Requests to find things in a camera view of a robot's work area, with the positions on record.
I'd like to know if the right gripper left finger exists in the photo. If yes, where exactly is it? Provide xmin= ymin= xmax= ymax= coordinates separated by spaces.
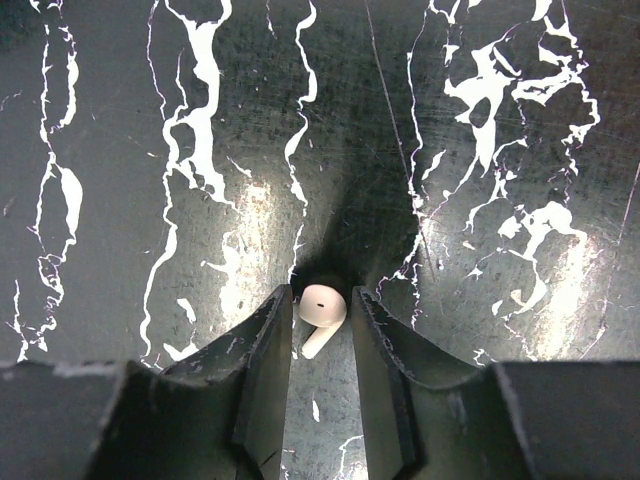
xmin=1 ymin=285 xmax=293 ymax=479

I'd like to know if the white earbud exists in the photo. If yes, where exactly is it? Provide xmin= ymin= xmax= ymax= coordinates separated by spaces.
xmin=299 ymin=284 xmax=347 ymax=360

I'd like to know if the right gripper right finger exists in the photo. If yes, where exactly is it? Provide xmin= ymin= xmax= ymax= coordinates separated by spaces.
xmin=351 ymin=287 xmax=639 ymax=479

